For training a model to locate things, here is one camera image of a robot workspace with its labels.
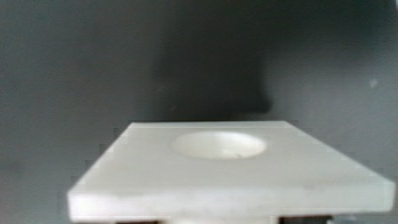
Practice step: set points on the white lamp base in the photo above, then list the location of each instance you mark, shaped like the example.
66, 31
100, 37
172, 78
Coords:
228, 173

